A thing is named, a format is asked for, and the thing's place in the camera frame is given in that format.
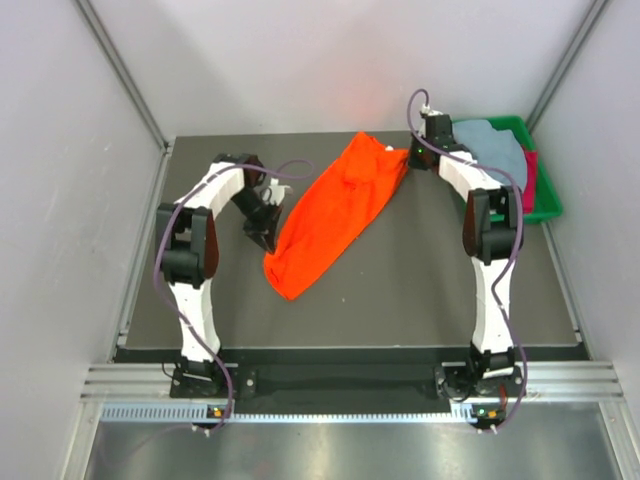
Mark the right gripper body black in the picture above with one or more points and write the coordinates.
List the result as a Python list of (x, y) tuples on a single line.
[(417, 153)]

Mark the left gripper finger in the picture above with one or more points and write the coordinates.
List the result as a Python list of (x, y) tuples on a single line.
[(273, 223), (261, 237)]

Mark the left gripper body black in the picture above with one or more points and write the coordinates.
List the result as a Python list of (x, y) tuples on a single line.
[(259, 214)]

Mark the orange t shirt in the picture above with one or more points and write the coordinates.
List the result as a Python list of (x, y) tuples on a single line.
[(332, 213)]

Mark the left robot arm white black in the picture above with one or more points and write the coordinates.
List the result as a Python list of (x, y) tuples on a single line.
[(187, 251)]

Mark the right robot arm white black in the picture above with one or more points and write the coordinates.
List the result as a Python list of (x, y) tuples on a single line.
[(492, 235)]

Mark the grey blue t shirt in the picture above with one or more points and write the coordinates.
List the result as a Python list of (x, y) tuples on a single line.
[(493, 148)]

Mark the magenta t shirt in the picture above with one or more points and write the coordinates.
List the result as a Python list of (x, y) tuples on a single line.
[(529, 193)]

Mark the green plastic bin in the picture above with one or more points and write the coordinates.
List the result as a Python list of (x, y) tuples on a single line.
[(547, 202)]

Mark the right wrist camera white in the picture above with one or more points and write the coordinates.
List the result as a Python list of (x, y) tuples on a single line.
[(427, 111)]

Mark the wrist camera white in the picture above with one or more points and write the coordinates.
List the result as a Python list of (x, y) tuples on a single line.
[(427, 111), (275, 193)]

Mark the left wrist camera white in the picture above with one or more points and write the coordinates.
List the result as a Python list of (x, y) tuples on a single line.
[(275, 193)]

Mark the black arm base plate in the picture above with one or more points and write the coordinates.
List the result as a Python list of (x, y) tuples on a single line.
[(349, 381)]

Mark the aluminium frame rail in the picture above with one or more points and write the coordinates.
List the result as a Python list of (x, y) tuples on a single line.
[(570, 381)]

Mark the grey slotted cable duct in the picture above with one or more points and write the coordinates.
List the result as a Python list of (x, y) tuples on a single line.
[(206, 414)]

